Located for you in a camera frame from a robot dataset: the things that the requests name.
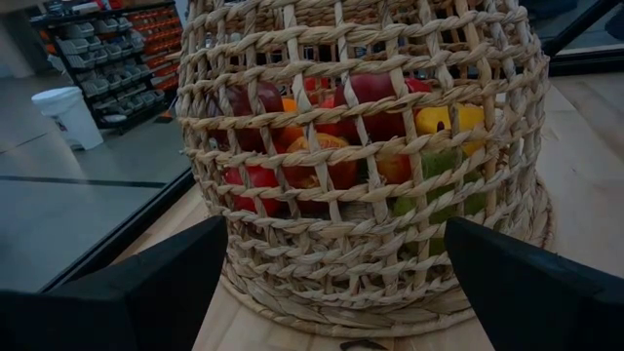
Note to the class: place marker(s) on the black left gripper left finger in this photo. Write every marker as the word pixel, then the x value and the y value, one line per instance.
pixel 146 312

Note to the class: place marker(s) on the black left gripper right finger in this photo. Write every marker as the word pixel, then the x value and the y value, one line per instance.
pixel 526 312

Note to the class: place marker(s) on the green pear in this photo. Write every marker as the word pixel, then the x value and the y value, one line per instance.
pixel 439 163

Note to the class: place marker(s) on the small red-yellow peach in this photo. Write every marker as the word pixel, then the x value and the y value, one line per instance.
pixel 392 170

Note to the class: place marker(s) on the yellow bell pepper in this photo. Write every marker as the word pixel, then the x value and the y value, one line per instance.
pixel 429 122

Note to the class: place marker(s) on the orange-red mango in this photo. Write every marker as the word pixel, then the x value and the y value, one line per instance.
pixel 341 175

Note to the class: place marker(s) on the dark red apple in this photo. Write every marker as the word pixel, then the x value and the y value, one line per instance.
pixel 375 88
pixel 263 97

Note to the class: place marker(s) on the orange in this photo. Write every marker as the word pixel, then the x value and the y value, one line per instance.
pixel 288 105

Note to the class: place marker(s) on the woven straw basket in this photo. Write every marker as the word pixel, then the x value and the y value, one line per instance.
pixel 341 273

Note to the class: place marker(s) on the orange broom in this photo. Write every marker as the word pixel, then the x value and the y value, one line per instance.
pixel 165 117

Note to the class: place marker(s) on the white trash bin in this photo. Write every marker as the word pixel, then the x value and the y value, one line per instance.
pixel 68 117

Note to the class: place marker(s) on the black parts bin shelf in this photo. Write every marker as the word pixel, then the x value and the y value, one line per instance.
pixel 112 63

